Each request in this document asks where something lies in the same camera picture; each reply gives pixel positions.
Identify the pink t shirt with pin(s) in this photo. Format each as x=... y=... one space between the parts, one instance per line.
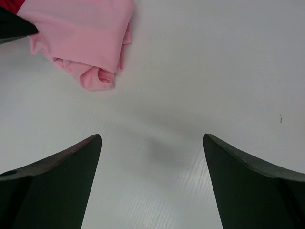
x=86 y=38

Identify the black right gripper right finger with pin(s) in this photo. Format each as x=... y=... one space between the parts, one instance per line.
x=252 y=193

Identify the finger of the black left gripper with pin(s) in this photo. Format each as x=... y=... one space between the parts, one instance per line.
x=13 y=27

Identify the magenta t shirt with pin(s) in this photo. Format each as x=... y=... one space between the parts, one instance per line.
x=12 y=5

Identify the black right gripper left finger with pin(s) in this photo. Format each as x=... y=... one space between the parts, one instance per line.
x=53 y=192

